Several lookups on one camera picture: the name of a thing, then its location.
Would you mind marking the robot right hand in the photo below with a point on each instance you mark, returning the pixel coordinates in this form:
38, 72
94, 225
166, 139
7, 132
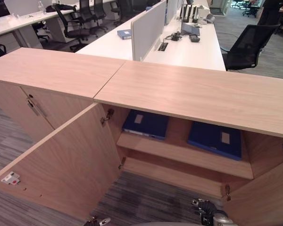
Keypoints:
206, 206

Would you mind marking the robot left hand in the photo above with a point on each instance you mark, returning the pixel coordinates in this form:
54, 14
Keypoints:
103, 221

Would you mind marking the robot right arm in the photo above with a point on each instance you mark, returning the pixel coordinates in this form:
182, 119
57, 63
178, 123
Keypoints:
221, 220

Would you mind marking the metal cabinet hinge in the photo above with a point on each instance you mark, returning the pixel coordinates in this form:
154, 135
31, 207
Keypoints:
227, 192
122, 163
107, 116

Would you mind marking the wooden cabinet shelf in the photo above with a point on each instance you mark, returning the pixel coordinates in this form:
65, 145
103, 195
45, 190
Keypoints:
184, 155

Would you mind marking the blue folder with beige label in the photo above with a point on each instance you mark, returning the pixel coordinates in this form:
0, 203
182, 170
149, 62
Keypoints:
214, 139

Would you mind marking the wide wooden cabinet door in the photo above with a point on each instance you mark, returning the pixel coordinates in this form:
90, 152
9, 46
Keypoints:
61, 160

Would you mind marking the blue folder with grey label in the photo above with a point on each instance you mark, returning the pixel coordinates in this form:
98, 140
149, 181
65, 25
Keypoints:
146, 124

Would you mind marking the open wooden office cabinet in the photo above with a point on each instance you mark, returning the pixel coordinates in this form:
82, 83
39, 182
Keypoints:
202, 94

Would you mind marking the long white office desk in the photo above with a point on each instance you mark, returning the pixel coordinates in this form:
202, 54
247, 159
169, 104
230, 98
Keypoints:
198, 51

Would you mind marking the closed wooden office cabinet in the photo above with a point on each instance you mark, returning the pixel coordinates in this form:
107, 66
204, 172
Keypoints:
49, 70

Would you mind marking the black mesh office chair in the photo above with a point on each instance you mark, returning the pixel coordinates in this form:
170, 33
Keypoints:
247, 47

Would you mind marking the black armrest office chair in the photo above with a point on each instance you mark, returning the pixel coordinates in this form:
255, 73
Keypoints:
72, 28

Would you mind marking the metal door latch red dot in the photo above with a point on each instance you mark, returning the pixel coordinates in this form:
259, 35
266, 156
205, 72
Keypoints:
11, 178

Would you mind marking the black flat device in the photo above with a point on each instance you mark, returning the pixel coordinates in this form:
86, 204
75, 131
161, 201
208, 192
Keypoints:
194, 38

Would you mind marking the grey-blue flat box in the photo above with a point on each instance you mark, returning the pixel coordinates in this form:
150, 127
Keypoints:
190, 28

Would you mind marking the grey desk partition screen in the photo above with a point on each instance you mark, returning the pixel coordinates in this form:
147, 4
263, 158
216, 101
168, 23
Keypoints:
147, 30

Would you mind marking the white desk telephone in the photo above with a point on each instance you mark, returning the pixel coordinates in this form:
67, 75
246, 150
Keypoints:
206, 19

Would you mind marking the black upright file holders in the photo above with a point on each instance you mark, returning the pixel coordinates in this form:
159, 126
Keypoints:
188, 13

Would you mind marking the white desk row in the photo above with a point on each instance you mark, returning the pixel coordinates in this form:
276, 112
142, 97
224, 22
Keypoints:
23, 21

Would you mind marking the clear water bottle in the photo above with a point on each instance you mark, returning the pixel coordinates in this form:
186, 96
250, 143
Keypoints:
40, 5

